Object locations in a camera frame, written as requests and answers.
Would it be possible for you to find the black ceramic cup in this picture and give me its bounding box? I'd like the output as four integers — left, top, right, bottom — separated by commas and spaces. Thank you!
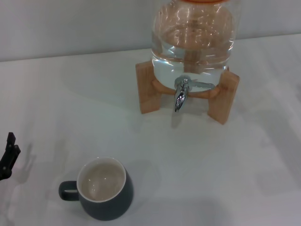
58, 156, 134, 221

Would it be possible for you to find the chrome faucet with lever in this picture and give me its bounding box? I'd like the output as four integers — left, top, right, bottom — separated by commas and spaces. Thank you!
173, 74, 215, 113

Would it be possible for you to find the wooden jar stand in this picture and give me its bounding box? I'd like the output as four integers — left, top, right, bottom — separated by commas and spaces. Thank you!
135, 60, 240, 125

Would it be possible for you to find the clear glass water jar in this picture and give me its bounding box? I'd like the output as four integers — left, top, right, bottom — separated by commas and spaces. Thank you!
150, 0, 243, 91

